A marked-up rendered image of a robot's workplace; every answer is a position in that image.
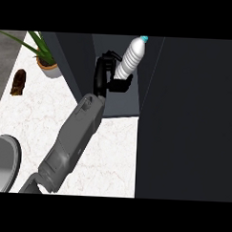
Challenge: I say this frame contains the brown lumpy object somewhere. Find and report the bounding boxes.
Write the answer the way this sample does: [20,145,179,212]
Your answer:
[9,68,29,97]

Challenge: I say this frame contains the green leafy plant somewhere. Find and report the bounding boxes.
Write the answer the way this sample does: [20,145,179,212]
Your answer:
[0,29,58,68]

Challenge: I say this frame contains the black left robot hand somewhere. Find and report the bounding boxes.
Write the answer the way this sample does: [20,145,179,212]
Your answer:
[92,48,136,100]

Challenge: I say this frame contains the clear plastic water bottle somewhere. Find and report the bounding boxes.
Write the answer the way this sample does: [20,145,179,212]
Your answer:
[113,33,150,82]

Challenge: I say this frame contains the grey plant pot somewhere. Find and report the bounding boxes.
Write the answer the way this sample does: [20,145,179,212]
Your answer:
[34,55,64,80]

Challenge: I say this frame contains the dark grey cabinet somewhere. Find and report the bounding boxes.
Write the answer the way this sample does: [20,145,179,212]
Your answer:
[36,31,166,122]

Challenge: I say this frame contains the grey round pot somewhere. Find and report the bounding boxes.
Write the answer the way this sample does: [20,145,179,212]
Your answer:
[0,133,24,194]

